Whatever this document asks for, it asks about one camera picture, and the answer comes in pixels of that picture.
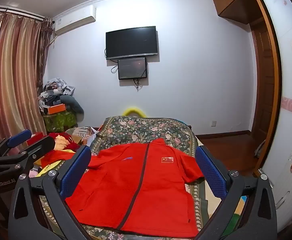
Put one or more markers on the wooden overhead cabinet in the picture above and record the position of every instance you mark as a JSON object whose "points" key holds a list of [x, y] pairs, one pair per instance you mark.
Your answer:
{"points": [[231, 2]]}

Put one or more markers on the green yellow blue box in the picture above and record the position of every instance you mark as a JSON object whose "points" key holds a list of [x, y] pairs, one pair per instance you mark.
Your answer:
{"points": [[236, 215]]}

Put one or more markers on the white air conditioner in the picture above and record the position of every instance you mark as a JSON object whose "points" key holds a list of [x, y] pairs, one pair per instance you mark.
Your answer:
{"points": [[75, 20]]}

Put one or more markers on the wooden door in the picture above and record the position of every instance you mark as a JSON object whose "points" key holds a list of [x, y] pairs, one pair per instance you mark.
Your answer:
{"points": [[263, 80]]}

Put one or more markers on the red cloth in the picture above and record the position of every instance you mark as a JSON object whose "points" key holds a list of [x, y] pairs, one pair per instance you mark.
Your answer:
{"points": [[58, 156]]}

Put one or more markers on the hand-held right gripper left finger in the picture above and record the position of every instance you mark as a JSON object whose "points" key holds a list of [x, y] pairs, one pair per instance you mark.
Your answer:
{"points": [[75, 172]]}

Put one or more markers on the striped pink curtain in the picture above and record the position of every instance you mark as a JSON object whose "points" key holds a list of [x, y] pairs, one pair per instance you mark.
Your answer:
{"points": [[10, 75]]}

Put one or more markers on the green patterned cloth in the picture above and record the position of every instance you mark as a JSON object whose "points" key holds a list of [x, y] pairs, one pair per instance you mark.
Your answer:
{"points": [[58, 123]]}

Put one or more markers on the pile of clothes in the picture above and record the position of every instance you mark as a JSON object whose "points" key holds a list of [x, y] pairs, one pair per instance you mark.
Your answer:
{"points": [[58, 85]]}

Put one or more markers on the red zip jacket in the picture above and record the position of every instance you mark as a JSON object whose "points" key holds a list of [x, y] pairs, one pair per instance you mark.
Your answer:
{"points": [[135, 192]]}

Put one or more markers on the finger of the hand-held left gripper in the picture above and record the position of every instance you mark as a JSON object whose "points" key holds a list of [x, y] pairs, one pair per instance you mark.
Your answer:
{"points": [[44, 143], [18, 138]]}

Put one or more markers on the black wall television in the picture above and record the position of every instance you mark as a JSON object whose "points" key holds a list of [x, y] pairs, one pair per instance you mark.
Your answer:
{"points": [[130, 42]]}

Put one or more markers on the grey pillow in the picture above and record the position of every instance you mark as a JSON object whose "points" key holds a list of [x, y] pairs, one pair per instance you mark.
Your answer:
{"points": [[73, 103]]}

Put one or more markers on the white wall socket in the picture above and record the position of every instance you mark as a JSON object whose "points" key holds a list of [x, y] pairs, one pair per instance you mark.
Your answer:
{"points": [[213, 123]]}

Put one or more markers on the yellow cloth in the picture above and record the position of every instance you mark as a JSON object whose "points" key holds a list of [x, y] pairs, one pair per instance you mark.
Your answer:
{"points": [[48, 169]]}

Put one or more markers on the orange box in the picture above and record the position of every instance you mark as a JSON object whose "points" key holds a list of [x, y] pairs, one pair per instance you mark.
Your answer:
{"points": [[57, 109]]}

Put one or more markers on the small black wall monitor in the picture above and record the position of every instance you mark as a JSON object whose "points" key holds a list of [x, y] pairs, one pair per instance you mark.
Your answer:
{"points": [[132, 68]]}

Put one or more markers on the white curtain rail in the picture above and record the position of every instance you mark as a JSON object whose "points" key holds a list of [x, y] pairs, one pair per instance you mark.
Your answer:
{"points": [[23, 13]]}

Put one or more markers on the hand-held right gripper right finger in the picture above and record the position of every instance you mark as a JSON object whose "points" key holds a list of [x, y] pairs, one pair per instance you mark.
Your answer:
{"points": [[211, 172]]}

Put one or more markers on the floral green blanket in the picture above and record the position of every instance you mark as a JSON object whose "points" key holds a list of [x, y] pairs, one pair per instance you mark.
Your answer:
{"points": [[141, 130]]}

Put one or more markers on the white printed bed sheet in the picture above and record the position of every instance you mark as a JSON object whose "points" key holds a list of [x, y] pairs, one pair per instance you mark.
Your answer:
{"points": [[212, 192]]}

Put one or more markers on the white wardrobe door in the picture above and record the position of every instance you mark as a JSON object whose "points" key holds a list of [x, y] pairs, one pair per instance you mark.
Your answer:
{"points": [[291, 80]]}

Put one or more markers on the red plush toy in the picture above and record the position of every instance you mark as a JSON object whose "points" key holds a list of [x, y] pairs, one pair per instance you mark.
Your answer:
{"points": [[69, 140]]}

